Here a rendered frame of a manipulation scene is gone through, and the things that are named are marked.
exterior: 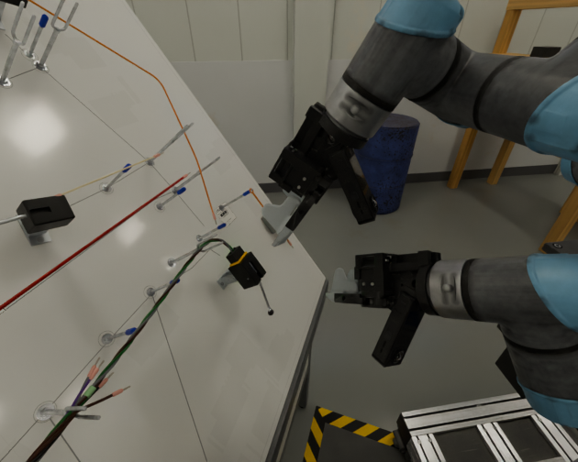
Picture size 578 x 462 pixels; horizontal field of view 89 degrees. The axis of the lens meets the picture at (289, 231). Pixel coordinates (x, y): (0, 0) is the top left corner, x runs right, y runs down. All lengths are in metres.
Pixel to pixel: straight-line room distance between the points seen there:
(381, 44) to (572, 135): 0.19
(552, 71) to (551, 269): 0.18
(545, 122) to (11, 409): 0.61
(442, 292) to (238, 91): 2.77
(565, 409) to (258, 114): 2.90
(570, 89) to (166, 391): 0.60
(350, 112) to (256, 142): 2.77
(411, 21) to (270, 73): 2.67
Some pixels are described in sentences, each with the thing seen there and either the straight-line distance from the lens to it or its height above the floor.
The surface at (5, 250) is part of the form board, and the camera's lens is 0.52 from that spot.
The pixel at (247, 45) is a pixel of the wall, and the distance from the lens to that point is 2.98.
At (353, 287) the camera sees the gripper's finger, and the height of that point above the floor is 1.20.
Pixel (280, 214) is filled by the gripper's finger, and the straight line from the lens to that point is 0.44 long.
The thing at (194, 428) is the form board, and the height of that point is 1.01.
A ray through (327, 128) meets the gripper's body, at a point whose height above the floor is 1.45.
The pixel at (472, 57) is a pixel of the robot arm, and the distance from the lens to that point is 0.42.
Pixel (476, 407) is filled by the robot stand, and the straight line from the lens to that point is 1.65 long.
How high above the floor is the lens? 1.55
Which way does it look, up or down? 35 degrees down
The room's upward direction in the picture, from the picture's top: straight up
